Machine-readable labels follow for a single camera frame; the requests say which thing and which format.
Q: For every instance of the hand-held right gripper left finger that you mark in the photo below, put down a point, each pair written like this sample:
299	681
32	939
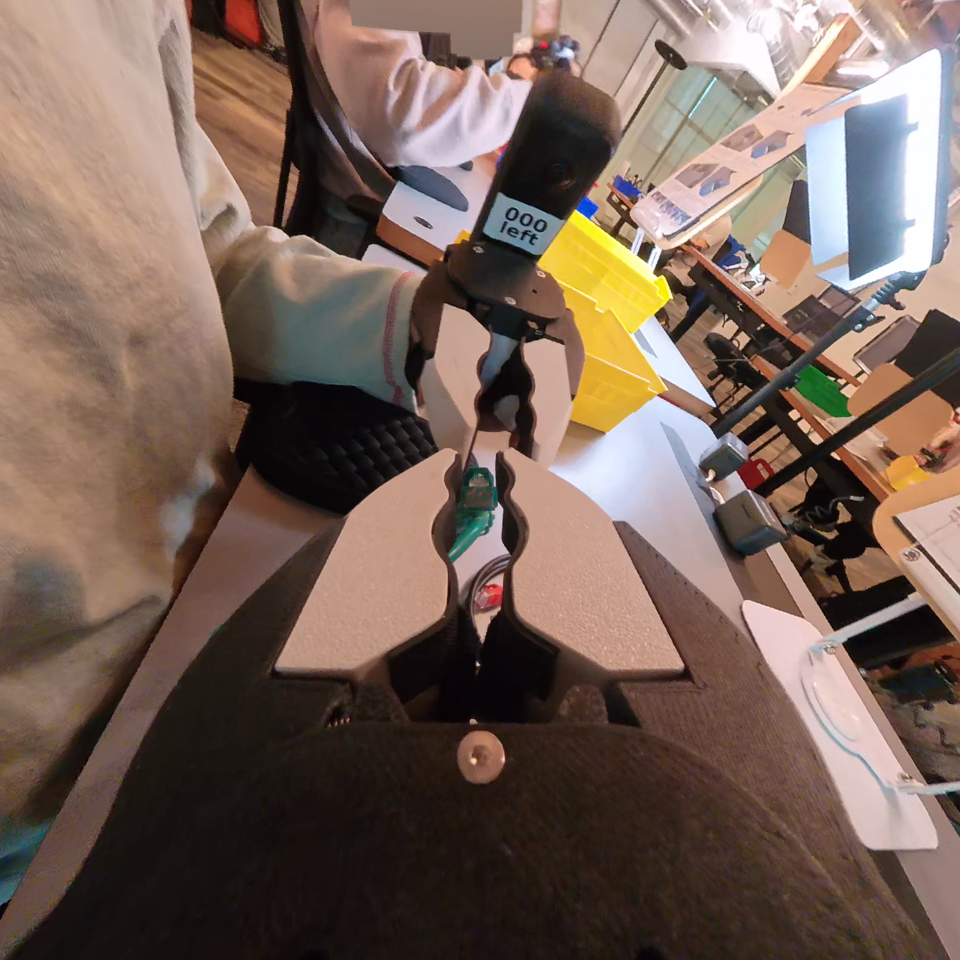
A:
360	585

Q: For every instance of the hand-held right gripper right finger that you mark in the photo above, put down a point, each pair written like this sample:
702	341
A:
592	592

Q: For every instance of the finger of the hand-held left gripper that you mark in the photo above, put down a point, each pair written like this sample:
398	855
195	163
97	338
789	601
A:
450	375
551	390

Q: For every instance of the person's left forearm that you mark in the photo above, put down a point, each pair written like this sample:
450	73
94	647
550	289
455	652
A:
315	315

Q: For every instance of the grey desk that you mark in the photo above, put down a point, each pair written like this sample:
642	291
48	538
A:
637	480

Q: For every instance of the black floor lamp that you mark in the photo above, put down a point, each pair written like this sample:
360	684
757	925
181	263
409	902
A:
670	56

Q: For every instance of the black padded wrist rest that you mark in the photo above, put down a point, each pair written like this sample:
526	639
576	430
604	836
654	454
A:
330	442

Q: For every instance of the dark grey box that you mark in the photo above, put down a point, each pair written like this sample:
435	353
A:
750	525

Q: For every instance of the black pole clamp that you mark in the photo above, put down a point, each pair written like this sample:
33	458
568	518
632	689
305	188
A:
724	456

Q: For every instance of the red crate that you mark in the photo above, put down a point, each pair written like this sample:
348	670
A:
756	472

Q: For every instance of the black office chair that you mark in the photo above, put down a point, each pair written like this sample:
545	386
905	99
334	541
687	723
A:
300	150

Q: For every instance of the black light stand pole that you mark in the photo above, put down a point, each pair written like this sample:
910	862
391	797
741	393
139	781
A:
810	352

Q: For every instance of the white document stand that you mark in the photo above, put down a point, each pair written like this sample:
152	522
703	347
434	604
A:
825	712

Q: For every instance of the green box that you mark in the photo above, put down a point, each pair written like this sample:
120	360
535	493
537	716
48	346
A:
821	391

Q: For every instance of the wooden table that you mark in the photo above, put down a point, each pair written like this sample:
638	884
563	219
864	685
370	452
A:
862	457

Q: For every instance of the thick black pole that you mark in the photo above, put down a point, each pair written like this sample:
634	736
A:
862	427

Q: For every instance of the LED light panel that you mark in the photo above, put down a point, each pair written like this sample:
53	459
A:
870	172

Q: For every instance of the tan printed poster board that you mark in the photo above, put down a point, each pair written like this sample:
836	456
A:
922	547

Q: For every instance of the person's cream clothing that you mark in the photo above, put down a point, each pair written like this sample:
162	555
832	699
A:
90	375

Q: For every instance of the black screen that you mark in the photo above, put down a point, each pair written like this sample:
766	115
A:
930	345

